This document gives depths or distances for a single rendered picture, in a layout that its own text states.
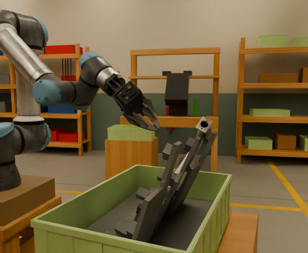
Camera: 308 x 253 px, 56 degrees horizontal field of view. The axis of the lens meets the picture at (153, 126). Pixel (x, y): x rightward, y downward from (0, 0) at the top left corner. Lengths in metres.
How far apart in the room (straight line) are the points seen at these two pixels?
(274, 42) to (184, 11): 1.84
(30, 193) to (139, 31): 5.33
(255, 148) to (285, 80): 1.28
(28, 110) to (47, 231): 0.58
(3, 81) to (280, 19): 5.61
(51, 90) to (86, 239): 0.43
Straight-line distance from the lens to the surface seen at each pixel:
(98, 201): 1.05
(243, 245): 1.06
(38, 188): 1.21
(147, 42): 6.16
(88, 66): 0.98
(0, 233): 1.09
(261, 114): 5.43
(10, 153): 1.19
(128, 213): 1.09
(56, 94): 0.91
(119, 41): 6.33
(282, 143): 5.60
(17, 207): 1.13
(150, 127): 0.85
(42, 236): 0.83
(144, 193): 0.80
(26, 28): 1.23
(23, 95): 1.24
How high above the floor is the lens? 1.28
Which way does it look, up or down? 7 degrees down
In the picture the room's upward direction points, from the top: straight up
